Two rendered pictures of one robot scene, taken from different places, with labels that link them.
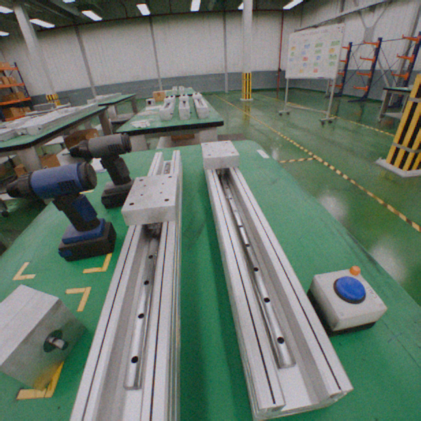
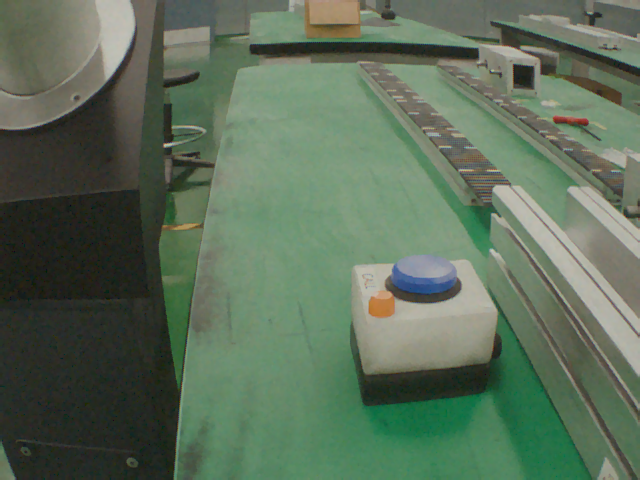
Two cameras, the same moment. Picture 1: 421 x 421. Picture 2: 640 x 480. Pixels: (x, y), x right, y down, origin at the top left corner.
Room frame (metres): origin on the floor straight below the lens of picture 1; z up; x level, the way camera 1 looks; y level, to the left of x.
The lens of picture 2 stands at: (0.57, -0.27, 1.03)
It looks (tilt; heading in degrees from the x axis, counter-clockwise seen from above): 21 degrees down; 180
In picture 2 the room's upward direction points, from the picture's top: 1 degrees counter-clockwise
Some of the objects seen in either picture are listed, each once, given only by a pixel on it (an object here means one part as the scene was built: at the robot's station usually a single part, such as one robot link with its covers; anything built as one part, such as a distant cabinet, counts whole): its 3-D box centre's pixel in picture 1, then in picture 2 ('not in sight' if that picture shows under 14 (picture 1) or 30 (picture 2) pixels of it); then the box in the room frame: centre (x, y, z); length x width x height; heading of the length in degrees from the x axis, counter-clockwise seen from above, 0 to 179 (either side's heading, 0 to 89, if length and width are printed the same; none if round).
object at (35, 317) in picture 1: (35, 337); not in sight; (0.13, 0.28, 0.83); 0.11 x 0.10 x 0.10; 72
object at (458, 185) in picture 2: not in sight; (403, 104); (-0.64, -0.12, 0.79); 0.96 x 0.04 x 0.03; 3
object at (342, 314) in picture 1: (338, 301); (433, 326); (0.17, -0.20, 0.81); 0.10 x 0.08 x 0.06; 93
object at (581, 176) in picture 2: not in sight; (504, 110); (-0.65, 0.07, 0.79); 0.96 x 0.04 x 0.03; 3
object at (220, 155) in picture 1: (219, 157); not in sight; (0.69, -0.04, 0.87); 0.16 x 0.11 x 0.07; 3
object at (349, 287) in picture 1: (349, 288); (424, 280); (0.17, -0.20, 0.84); 0.04 x 0.04 x 0.02
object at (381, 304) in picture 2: (355, 270); (381, 302); (0.20, -0.23, 0.85); 0.02 x 0.02 x 0.01
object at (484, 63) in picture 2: not in sight; (497, 65); (-1.08, 0.17, 0.83); 0.11 x 0.10 x 0.10; 94
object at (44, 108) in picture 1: (57, 126); not in sight; (4.51, 3.10, 0.50); 1.03 x 0.55 x 1.01; 9
